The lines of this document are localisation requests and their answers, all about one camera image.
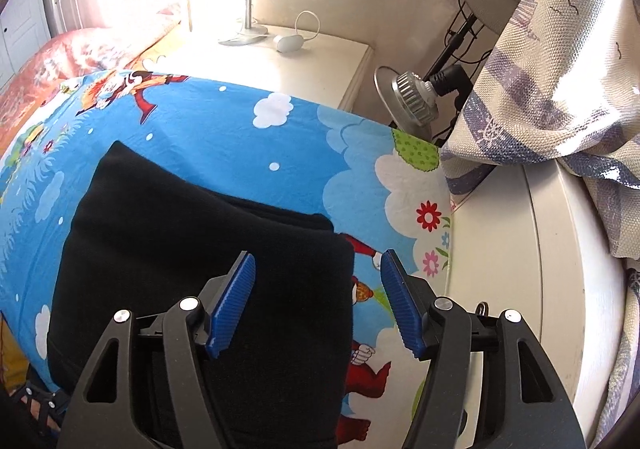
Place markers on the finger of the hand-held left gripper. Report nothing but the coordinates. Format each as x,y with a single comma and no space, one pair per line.
31,396

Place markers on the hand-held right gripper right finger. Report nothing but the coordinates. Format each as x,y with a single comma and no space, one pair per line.
400,304

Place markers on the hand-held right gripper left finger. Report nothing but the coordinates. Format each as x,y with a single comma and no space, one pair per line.
235,299

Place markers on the black pants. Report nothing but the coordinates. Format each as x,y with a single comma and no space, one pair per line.
175,239

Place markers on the orange board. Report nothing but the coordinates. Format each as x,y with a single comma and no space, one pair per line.
9,344

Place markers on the white footboard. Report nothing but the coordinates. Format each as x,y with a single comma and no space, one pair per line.
525,279

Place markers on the cartoon printed blanket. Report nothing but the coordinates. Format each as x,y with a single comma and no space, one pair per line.
225,129

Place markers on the silver heat lamp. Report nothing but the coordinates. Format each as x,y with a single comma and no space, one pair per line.
412,96

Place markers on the white nightstand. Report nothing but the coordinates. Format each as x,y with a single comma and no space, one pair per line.
325,69

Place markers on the patterned woven cloth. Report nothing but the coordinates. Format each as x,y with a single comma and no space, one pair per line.
550,79

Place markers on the pink floral bedspread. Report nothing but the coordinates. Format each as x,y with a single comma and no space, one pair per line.
65,54

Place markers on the white wardrobe doors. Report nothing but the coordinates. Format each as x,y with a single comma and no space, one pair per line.
20,29

